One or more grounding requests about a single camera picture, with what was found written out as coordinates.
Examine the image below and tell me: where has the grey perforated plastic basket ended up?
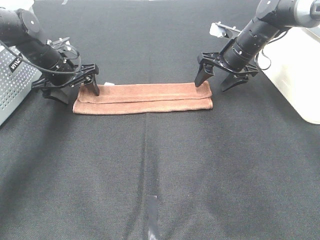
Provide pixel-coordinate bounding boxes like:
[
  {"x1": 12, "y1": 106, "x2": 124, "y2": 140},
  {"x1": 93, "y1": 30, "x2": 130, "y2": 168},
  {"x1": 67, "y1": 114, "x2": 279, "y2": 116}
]
[{"x1": 0, "y1": 46, "x2": 42, "y2": 124}]

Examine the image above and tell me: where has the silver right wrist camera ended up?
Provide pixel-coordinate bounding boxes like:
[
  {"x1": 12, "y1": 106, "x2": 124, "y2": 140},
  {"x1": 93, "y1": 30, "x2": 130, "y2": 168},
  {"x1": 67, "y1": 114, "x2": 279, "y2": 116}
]
[{"x1": 209, "y1": 21, "x2": 242, "y2": 39}]

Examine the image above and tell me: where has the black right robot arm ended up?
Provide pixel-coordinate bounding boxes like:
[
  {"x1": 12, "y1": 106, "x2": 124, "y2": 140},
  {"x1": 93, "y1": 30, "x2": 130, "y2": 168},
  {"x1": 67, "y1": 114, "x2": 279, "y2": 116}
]
[{"x1": 194, "y1": 0, "x2": 320, "y2": 92}]

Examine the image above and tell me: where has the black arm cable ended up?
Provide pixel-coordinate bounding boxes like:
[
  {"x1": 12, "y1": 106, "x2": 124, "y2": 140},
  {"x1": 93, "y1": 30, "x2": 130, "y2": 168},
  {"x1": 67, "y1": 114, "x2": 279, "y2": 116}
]
[
  {"x1": 0, "y1": 39, "x2": 82, "y2": 75},
  {"x1": 254, "y1": 27, "x2": 288, "y2": 71}
]

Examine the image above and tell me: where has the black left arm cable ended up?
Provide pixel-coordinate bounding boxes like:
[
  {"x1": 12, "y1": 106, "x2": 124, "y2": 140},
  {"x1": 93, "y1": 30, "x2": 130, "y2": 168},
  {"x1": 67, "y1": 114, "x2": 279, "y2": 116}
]
[{"x1": 0, "y1": 39, "x2": 82, "y2": 75}]

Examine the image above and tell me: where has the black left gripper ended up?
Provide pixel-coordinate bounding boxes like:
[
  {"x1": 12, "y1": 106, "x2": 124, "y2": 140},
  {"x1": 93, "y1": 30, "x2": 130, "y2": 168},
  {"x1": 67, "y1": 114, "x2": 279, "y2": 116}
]
[{"x1": 31, "y1": 63, "x2": 100, "y2": 105}]

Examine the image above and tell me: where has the white plastic storage bin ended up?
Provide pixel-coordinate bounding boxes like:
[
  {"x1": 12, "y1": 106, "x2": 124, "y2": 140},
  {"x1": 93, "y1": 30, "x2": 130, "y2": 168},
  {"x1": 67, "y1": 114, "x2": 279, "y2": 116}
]
[{"x1": 258, "y1": 27, "x2": 320, "y2": 125}]

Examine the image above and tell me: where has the brown microfibre towel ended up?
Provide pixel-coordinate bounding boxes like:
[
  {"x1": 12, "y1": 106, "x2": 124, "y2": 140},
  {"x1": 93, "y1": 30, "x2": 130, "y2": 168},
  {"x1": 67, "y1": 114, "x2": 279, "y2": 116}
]
[{"x1": 72, "y1": 82, "x2": 213, "y2": 115}]

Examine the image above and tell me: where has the black fabric table mat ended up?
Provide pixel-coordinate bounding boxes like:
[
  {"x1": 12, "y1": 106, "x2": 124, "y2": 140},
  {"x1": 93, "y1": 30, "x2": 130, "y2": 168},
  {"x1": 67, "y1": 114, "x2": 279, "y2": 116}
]
[{"x1": 0, "y1": 0, "x2": 320, "y2": 240}]

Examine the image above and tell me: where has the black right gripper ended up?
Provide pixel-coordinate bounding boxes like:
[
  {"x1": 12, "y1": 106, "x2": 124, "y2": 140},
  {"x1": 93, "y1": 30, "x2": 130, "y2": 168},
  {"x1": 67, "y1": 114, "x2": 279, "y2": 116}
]
[{"x1": 194, "y1": 52, "x2": 259, "y2": 92}]

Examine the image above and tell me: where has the grey tape strip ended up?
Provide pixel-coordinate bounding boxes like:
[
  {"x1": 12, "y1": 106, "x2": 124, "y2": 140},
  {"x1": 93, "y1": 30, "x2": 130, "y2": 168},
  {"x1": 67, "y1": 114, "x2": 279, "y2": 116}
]
[{"x1": 147, "y1": 195, "x2": 160, "y2": 240}]

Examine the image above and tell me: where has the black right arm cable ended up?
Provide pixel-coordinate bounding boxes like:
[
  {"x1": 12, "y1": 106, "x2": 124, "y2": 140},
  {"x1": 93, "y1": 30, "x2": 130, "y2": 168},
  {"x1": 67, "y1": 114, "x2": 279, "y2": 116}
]
[{"x1": 254, "y1": 27, "x2": 288, "y2": 71}]

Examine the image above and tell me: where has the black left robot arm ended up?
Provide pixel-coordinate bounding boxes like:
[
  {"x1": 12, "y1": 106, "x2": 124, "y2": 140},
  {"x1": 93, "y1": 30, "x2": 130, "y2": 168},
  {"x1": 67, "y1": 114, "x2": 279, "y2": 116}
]
[{"x1": 0, "y1": 7, "x2": 100, "y2": 104}]

